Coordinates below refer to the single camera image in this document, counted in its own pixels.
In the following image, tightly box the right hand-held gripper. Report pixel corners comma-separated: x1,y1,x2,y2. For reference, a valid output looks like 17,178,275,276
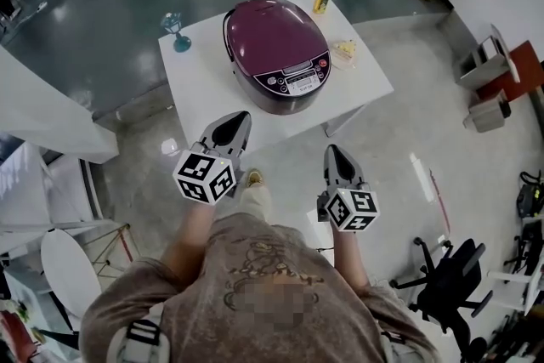
316,145,380,233

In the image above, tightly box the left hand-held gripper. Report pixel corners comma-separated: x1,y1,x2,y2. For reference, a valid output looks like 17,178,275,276
173,111,253,207

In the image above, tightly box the maroon rice cooker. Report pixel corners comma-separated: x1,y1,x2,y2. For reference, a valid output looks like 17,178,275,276
221,0,332,116

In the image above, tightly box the person's right forearm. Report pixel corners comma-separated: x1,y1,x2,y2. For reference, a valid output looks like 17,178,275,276
331,229,371,294

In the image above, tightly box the person's left forearm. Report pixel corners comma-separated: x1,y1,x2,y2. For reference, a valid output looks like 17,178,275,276
161,203,218,294

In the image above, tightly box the white square table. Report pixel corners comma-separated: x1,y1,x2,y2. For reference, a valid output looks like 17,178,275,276
157,0,395,156

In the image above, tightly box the person's left shoe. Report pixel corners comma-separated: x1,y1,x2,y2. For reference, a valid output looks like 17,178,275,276
246,168,267,188

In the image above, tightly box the person's left trouser leg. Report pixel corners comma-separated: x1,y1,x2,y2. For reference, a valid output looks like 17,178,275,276
240,182,273,223

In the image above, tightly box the red floor tape strip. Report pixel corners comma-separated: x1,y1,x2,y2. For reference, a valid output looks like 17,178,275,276
428,168,451,233

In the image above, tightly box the clear box of yellow food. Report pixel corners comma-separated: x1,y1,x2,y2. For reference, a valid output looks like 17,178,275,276
329,38,359,71

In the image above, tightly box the person's printed t-shirt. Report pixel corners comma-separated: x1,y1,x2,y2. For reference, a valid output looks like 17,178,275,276
80,212,443,363

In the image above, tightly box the grey box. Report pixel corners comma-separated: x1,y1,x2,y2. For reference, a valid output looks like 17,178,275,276
462,91,511,133

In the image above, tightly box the black office chair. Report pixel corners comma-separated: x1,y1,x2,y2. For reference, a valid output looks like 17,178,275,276
390,236,494,363

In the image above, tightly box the grey metal stand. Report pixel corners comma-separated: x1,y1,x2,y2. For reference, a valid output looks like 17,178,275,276
454,24,522,90

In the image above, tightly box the black tool case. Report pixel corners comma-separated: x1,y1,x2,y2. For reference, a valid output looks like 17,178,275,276
516,170,544,220

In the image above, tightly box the white round table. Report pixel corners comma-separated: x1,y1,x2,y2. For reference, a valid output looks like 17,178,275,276
40,223,141,320

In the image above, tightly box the red board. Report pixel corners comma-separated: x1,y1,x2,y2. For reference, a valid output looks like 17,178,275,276
478,40,544,101

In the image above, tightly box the black plastic chair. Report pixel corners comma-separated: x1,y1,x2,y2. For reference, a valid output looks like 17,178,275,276
37,326,82,350

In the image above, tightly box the grey shoulder strap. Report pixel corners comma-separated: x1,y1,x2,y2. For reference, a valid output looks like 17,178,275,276
377,326,434,363
105,303,171,363

